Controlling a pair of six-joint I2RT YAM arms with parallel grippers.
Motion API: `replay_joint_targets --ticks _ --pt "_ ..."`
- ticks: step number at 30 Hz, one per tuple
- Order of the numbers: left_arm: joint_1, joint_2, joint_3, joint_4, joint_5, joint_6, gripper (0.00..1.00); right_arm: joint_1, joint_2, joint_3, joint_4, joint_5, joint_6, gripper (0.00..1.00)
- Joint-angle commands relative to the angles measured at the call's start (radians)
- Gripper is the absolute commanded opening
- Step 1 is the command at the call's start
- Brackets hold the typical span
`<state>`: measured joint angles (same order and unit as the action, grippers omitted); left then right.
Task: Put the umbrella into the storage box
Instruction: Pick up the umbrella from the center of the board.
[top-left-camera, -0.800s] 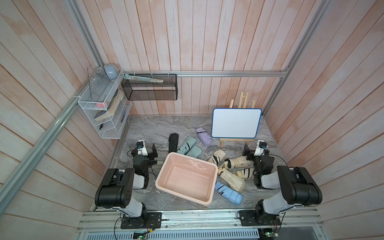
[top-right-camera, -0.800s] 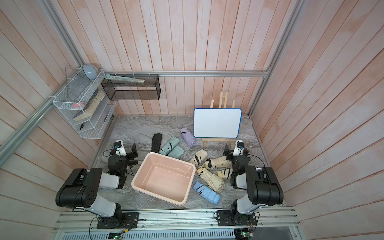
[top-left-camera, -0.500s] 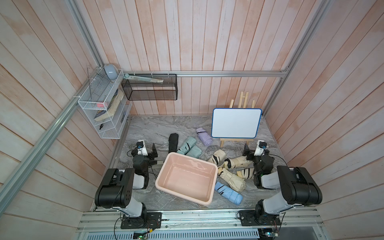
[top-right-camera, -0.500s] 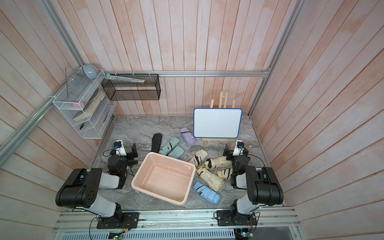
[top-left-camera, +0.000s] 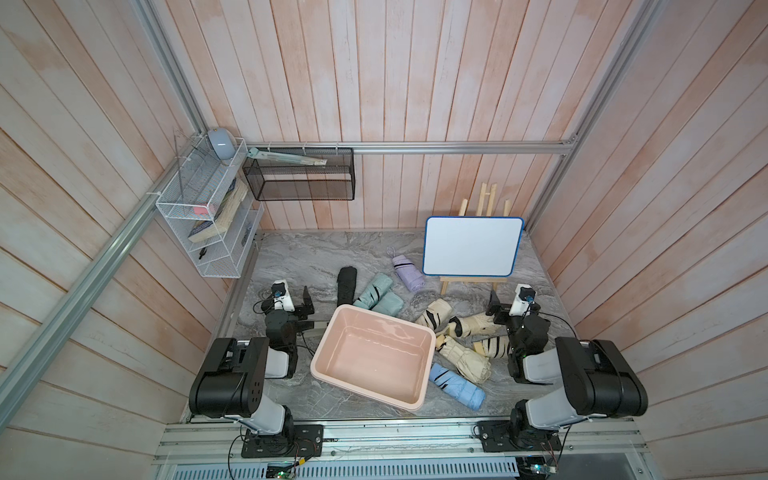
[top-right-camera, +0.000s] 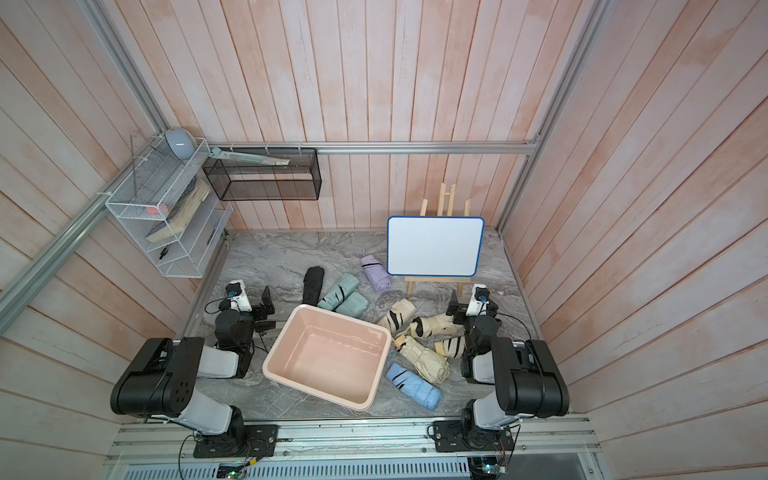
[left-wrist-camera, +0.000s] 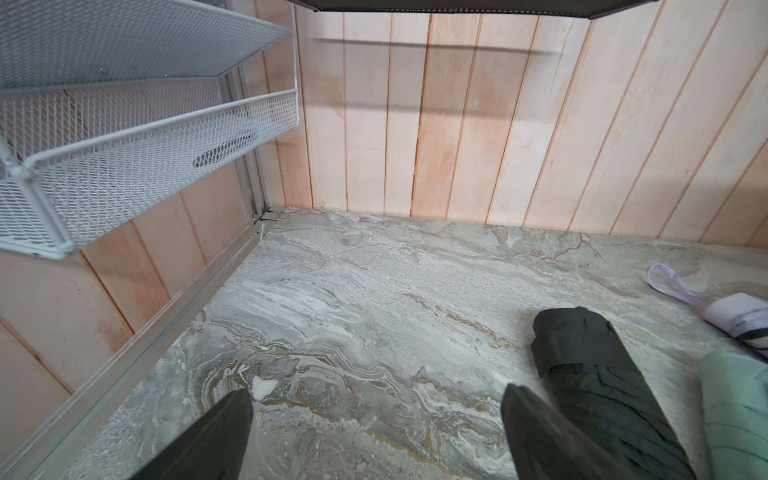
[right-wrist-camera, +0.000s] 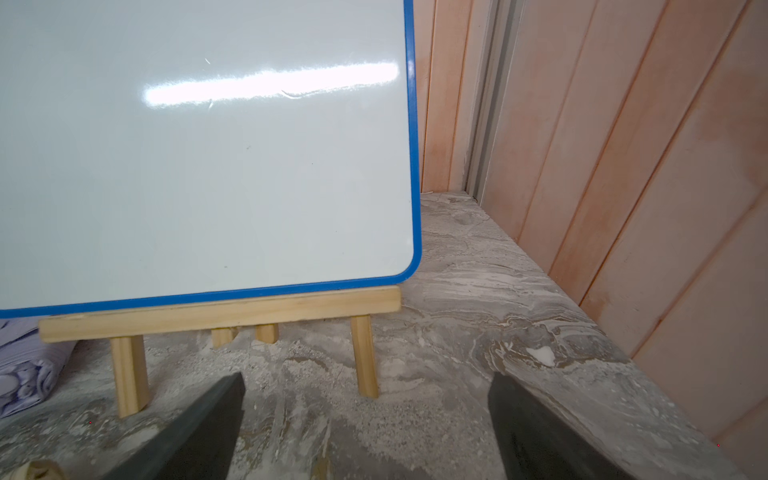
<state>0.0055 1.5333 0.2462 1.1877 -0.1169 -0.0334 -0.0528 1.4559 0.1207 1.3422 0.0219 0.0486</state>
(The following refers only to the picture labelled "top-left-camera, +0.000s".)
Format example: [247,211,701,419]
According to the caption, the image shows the white wire shelf rack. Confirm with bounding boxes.
[156,135,264,279]

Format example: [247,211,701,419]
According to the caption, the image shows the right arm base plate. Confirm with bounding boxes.
[474,420,562,453]

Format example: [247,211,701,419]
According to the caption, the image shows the purple folded umbrella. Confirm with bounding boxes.
[392,255,426,293]

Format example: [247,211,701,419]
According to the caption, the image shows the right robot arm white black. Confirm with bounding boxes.
[476,285,649,452]

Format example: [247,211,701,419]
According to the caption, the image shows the blue umbrella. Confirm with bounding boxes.
[429,363,486,411]

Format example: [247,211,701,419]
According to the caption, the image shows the beige umbrella black band middle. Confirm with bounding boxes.
[441,313,500,338]

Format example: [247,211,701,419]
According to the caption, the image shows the green folded umbrella lower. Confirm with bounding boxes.
[372,291,405,317]

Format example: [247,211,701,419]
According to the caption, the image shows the grey round speaker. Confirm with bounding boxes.
[207,128,237,162]

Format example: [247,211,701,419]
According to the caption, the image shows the book on wire shelf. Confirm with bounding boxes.
[188,177,249,243]

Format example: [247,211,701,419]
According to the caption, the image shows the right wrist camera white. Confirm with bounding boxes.
[509,284,536,317]

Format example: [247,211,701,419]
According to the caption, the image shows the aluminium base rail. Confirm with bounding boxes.
[148,418,662,479]

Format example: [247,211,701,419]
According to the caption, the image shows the plain beige umbrella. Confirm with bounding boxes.
[436,335,492,385]

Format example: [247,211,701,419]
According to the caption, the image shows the beige umbrella black stripes small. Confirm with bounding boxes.
[414,298,453,333]

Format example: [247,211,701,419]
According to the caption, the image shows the green folded umbrella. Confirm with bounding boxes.
[353,273,393,310]
[372,291,405,317]

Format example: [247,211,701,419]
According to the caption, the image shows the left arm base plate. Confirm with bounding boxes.
[241,424,324,459]

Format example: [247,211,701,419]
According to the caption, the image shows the whiteboard blue frame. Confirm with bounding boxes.
[422,216,525,277]

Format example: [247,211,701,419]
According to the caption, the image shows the pink plastic storage box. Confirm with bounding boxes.
[310,305,436,412]

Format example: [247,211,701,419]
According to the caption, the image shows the green flat item on basket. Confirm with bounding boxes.
[248,147,327,166]

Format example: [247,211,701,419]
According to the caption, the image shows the beige striped umbrella right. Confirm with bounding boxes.
[473,335,513,359]

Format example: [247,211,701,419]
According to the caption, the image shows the green folded umbrella upper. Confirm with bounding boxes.
[353,273,393,310]

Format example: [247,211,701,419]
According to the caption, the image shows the black mesh wall basket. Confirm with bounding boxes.
[242,146,356,202]

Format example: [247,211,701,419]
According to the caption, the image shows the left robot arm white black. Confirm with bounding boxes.
[189,281,323,460]

